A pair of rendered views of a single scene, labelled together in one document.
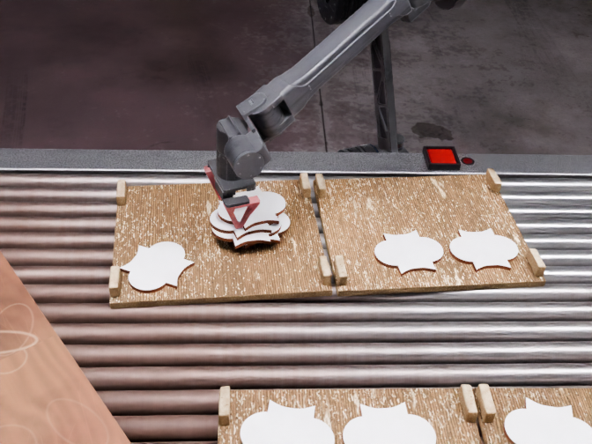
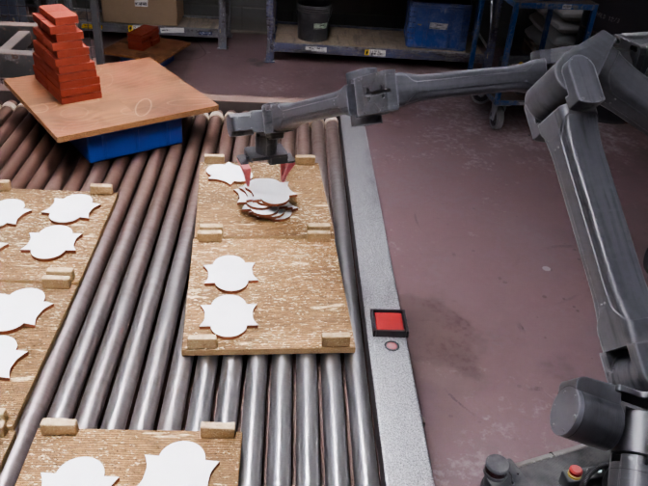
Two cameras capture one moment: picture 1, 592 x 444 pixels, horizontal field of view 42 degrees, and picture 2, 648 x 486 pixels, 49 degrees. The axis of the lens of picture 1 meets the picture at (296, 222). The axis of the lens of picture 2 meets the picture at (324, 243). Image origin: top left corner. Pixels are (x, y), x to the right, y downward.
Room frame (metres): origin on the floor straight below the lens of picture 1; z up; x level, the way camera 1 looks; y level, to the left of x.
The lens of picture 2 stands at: (1.38, -1.54, 1.89)
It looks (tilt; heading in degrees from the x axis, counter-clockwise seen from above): 33 degrees down; 91
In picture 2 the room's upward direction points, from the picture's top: 4 degrees clockwise
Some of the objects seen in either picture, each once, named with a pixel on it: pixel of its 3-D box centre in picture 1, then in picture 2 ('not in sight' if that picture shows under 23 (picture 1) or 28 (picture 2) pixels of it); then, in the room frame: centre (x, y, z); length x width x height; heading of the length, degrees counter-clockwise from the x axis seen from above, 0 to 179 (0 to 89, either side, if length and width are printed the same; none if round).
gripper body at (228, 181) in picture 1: (231, 164); (266, 144); (1.17, 0.13, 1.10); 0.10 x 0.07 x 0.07; 25
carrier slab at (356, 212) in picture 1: (421, 229); (266, 290); (1.23, -0.26, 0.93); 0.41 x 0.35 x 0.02; 99
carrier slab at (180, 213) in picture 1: (218, 237); (262, 198); (1.16, 0.15, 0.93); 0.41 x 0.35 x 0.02; 100
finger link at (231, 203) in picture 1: (237, 204); (253, 170); (1.14, 0.11, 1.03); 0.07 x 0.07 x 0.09; 25
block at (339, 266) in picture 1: (340, 270); (209, 235); (1.07, -0.09, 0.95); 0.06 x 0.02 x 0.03; 9
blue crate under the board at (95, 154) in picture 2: not in sight; (117, 120); (0.66, 0.49, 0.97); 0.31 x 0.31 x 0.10; 40
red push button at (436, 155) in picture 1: (440, 158); (389, 323); (1.50, -0.33, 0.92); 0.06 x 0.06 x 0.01; 5
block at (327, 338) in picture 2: (493, 180); (336, 338); (1.39, -0.43, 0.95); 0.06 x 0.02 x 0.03; 9
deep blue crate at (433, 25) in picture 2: not in sight; (436, 19); (2.04, 4.40, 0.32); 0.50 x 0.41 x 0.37; 0
